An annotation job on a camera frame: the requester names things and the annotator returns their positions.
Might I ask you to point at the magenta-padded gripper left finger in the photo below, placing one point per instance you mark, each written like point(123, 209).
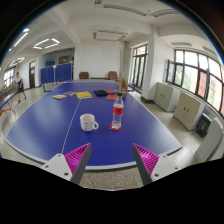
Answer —
point(63, 166)

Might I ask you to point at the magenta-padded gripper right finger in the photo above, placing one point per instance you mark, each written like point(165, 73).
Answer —
point(156, 166)

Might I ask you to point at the clear red-labelled drink bottle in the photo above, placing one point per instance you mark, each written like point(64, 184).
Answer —
point(117, 111)

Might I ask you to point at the white mug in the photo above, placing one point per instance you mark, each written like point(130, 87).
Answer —
point(87, 122)

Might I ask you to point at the flat round red coaster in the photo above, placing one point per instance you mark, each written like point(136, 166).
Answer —
point(111, 128)

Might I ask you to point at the black bin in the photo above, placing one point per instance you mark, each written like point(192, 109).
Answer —
point(203, 125)

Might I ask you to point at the beige two-door cabinet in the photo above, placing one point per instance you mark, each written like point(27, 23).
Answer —
point(187, 111)
point(166, 96)

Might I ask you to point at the small yellow blue booklet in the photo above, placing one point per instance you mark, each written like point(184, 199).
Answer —
point(59, 97)

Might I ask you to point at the grey booklet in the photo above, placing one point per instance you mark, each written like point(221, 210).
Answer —
point(69, 93)

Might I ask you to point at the yellow book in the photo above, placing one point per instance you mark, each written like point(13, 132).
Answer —
point(84, 95)

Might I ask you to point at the black paddle case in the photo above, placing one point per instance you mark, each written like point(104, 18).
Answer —
point(100, 92)

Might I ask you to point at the red table tennis paddle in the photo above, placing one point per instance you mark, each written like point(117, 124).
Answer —
point(111, 91)
point(111, 97)

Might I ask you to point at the brown paper bag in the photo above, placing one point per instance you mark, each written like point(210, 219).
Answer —
point(123, 86)

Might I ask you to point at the blue table tennis table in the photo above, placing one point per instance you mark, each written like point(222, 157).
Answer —
point(6, 99)

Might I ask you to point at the person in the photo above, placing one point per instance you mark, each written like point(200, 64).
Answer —
point(20, 86)

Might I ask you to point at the brown armchair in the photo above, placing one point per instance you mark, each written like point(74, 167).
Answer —
point(84, 75)
point(112, 76)

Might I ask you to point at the blue partition boards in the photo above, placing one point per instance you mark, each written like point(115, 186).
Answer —
point(56, 73)

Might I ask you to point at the large dark-framed window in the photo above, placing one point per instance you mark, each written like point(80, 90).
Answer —
point(193, 78)

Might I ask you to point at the dark wooden door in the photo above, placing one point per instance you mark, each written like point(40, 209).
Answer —
point(32, 75)

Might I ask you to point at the dark-framed glass door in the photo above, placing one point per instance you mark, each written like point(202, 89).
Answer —
point(138, 68)

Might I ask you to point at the ceiling lights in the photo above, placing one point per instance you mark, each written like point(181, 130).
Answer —
point(46, 43)

